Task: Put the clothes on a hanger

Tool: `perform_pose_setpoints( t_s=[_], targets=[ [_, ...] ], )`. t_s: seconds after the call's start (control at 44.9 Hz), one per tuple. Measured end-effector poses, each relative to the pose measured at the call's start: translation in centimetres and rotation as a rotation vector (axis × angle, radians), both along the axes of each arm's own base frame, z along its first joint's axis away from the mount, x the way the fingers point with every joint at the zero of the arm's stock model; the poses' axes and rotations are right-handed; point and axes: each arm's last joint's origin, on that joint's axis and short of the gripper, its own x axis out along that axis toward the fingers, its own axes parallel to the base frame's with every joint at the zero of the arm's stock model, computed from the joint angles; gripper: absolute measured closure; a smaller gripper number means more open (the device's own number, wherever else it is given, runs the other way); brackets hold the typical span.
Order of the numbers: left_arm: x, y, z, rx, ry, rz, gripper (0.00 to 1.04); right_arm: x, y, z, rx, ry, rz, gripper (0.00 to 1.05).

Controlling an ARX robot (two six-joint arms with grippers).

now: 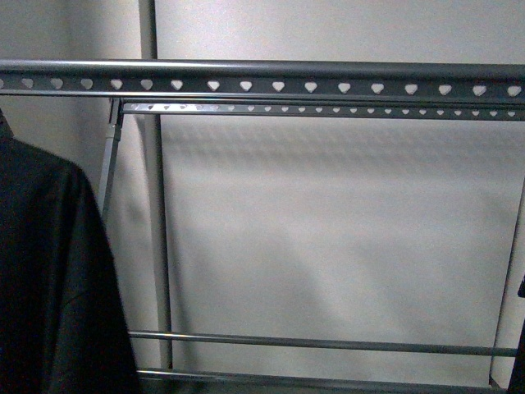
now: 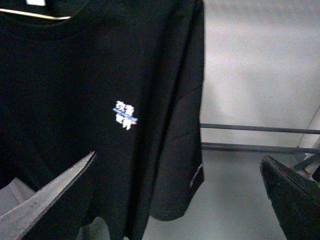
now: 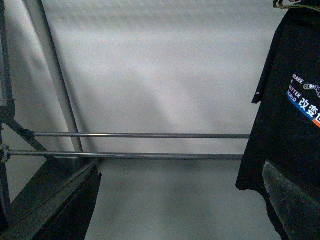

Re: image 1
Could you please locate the grey vertical wall pipe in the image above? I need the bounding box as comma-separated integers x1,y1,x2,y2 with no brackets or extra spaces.
138,0,174,370

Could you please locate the dark object at right edge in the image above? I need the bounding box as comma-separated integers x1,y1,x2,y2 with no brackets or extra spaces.
507,274,525,394

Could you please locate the black hanging garment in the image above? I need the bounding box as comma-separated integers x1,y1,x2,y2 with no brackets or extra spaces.
1,121,141,393

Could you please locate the grey metal clothes rack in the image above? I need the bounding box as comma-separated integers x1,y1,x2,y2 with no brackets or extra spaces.
1,60,524,393

